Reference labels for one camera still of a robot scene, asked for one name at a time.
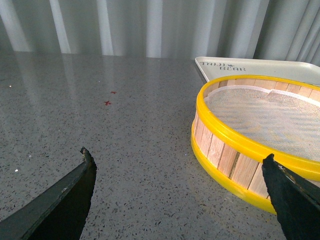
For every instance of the white bear print tray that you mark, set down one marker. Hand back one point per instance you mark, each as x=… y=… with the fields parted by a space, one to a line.
x=217 y=67

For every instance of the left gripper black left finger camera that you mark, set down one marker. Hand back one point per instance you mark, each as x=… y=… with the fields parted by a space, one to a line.
x=60 y=212

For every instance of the grey pleated curtain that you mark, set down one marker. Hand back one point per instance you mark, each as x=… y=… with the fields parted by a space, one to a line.
x=287 y=30

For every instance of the yellow rimmed bamboo steamer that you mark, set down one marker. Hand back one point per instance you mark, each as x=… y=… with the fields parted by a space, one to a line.
x=234 y=160

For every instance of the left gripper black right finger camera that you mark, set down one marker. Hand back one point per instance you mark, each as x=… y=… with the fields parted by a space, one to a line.
x=295 y=200

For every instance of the white mesh steamer cloth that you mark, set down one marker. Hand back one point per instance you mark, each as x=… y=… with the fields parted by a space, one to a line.
x=278 y=119

